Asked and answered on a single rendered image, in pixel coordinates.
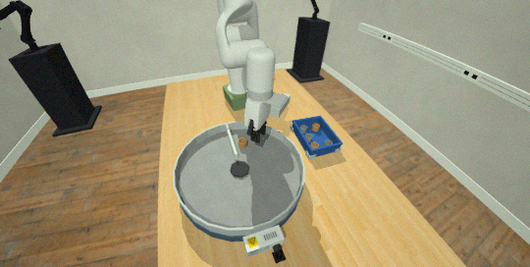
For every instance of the blue crate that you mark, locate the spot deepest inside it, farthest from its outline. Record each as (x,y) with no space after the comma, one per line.
(325,132)

